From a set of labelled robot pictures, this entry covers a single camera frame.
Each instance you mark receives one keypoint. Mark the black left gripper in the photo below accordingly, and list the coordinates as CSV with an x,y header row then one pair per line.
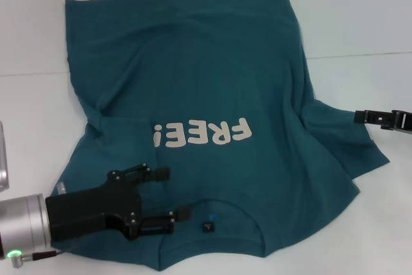
x,y
93,207

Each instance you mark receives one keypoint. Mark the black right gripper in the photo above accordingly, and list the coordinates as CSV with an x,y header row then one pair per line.
x,y
404,123

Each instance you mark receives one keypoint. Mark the teal FREE print T-shirt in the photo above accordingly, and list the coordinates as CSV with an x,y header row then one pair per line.
x,y
199,78

